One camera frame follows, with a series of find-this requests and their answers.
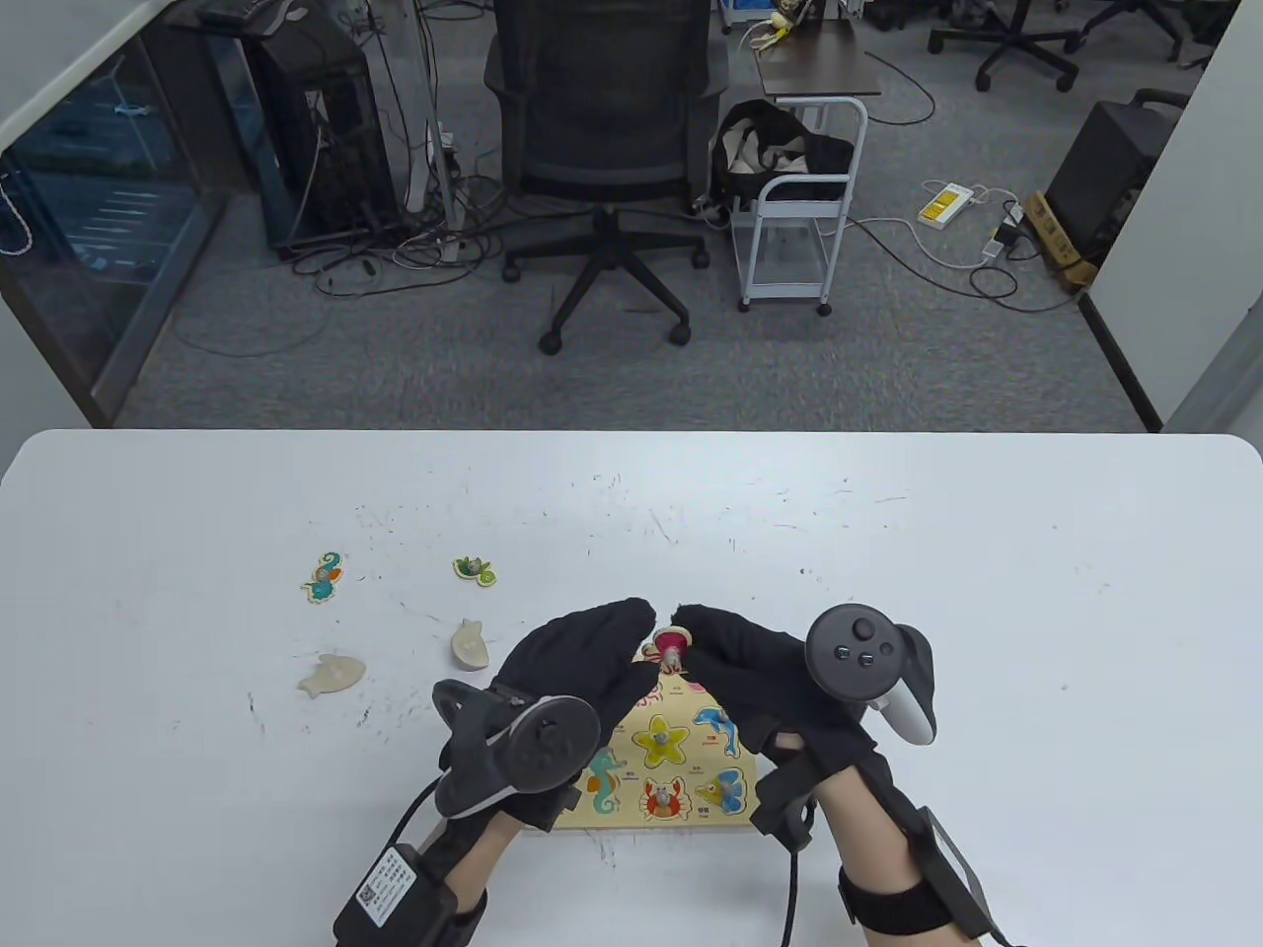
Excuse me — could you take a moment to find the person's left hand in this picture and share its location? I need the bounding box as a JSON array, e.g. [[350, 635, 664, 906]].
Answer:
[[488, 597, 660, 835]]

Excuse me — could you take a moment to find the person's right hand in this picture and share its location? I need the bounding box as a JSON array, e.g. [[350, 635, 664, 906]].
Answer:
[[671, 604, 889, 854]]

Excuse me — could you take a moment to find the wooden animal puzzle frame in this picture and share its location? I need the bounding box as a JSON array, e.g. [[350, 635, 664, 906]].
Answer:
[[548, 676, 763, 832]]

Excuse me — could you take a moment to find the yellow starfish puzzle piece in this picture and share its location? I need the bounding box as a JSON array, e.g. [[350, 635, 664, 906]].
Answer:
[[633, 715, 690, 770]]

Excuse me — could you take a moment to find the yellow blue fish puzzle piece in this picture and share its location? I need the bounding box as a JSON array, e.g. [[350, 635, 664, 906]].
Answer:
[[696, 767, 748, 816]]

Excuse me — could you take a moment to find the seahorse puzzle piece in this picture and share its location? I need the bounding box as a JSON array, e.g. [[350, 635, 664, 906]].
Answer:
[[301, 550, 346, 605]]

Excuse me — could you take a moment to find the person's right forearm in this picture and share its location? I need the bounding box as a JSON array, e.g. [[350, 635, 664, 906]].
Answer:
[[819, 765, 978, 947]]

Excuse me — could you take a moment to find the person's left forearm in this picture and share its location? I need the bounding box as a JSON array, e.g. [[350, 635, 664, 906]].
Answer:
[[444, 814, 524, 918]]

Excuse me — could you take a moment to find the black white handheld controller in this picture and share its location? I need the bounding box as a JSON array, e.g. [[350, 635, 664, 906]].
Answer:
[[805, 604, 936, 746], [432, 679, 603, 820]]

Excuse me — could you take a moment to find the black labelled wrist box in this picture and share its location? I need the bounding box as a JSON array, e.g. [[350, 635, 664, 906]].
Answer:
[[334, 843, 460, 947], [923, 809, 993, 938]]

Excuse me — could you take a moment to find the white rolling cart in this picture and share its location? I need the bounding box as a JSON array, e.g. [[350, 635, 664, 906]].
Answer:
[[735, 96, 869, 319]]

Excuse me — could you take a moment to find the yellow white power strip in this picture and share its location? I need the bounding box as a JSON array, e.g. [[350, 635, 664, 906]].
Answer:
[[918, 182, 976, 230]]

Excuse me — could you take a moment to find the cardboard box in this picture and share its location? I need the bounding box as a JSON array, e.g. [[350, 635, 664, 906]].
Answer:
[[1021, 190, 1098, 290]]

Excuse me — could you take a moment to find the white desk leg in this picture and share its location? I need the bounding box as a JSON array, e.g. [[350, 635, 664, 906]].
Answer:
[[419, 0, 465, 262]]

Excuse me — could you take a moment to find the black bag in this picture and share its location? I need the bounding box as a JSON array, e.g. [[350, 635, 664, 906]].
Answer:
[[710, 99, 854, 203]]

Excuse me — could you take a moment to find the black mesh office chair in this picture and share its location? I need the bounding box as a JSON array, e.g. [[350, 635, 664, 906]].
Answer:
[[483, 0, 731, 356]]

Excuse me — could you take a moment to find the black computer tower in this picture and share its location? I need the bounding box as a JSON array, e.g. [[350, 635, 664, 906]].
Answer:
[[247, 25, 401, 248]]

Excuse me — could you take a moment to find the dark brown side desk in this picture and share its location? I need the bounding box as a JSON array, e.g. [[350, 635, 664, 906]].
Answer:
[[755, 18, 882, 100]]

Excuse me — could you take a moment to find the black cabinet box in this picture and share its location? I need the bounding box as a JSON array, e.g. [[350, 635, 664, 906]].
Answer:
[[1044, 99, 1185, 262]]

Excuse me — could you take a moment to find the glass partition panel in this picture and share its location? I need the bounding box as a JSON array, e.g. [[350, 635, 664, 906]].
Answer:
[[0, 20, 233, 430]]

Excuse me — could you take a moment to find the black swivel office chair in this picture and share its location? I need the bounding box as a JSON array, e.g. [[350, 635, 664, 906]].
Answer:
[[1080, 0, 1215, 65], [928, 0, 1081, 95]]

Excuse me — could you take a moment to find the black keyboard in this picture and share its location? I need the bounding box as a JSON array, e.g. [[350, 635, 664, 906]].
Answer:
[[192, 0, 297, 36]]

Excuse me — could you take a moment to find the long black floor cable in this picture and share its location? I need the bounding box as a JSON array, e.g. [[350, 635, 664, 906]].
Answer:
[[849, 217, 1081, 315]]

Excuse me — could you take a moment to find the bundle of floor cables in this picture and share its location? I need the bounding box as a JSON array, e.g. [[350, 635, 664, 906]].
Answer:
[[286, 168, 514, 297]]

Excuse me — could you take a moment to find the yellow white cable bundle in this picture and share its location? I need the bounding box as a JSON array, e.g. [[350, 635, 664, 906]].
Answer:
[[742, 0, 802, 52]]

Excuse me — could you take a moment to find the white cord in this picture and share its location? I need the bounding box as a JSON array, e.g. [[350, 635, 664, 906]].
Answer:
[[0, 181, 36, 257]]

